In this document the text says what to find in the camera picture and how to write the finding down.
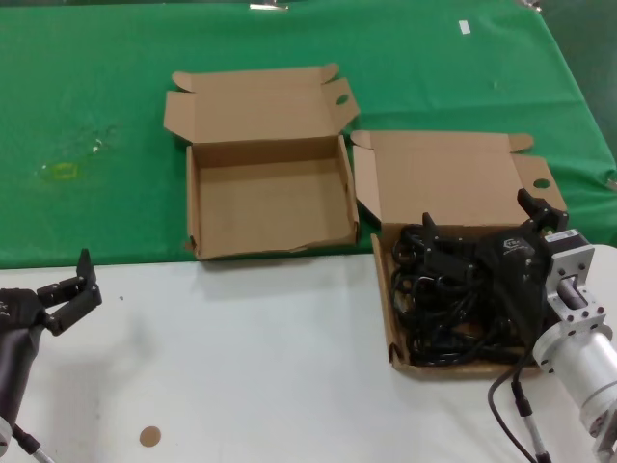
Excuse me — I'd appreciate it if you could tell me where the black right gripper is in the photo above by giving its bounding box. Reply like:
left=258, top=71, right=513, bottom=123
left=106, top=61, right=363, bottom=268
left=421, top=188, right=570, bottom=346

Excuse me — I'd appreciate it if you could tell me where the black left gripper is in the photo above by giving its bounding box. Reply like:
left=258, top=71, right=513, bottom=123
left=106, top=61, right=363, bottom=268
left=0, top=249, right=103, bottom=426

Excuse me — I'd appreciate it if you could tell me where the open brown cardboard box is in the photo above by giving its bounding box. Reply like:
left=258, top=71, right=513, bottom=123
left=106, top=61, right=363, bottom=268
left=163, top=62, right=361, bottom=261
left=350, top=128, right=568, bottom=382

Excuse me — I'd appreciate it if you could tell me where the crumpled clear tape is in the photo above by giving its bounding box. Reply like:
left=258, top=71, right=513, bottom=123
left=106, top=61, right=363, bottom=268
left=86, top=123, right=122, bottom=156

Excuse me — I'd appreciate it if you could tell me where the green table cloth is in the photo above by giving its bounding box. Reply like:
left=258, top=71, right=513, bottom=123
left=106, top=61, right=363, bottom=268
left=0, top=0, right=617, bottom=271

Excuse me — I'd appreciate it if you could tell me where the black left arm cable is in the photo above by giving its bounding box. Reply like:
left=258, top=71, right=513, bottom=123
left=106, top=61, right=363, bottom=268
left=11, top=422, right=52, bottom=463

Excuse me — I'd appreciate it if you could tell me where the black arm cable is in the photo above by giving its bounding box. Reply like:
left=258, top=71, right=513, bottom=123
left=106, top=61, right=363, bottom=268
left=487, top=350, right=551, bottom=463
left=11, top=422, right=52, bottom=463

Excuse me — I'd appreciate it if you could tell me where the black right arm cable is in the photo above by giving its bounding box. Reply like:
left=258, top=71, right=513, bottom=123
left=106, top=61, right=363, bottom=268
left=487, top=350, right=551, bottom=463

